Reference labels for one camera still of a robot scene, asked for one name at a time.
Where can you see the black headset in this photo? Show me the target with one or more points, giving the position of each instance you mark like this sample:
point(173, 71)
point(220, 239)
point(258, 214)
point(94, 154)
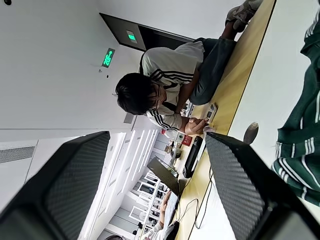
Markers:
point(193, 156)

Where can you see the open laptop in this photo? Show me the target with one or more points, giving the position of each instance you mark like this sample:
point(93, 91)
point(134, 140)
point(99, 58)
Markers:
point(166, 175)

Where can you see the person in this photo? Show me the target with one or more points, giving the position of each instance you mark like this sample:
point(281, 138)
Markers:
point(172, 75)
point(162, 222)

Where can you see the green striped T-shirt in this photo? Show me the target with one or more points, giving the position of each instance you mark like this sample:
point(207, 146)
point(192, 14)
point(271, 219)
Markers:
point(303, 140)

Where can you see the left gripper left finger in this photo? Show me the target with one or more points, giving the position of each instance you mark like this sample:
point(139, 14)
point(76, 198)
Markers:
point(62, 185)

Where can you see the white keyboard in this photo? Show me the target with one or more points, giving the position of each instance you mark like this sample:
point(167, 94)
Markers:
point(171, 207)

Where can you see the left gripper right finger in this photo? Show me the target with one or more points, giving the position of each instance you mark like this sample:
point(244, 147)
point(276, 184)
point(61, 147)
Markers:
point(240, 185)

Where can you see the green exit sign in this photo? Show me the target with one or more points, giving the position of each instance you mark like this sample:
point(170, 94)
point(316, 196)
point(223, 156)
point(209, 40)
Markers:
point(108, 57)

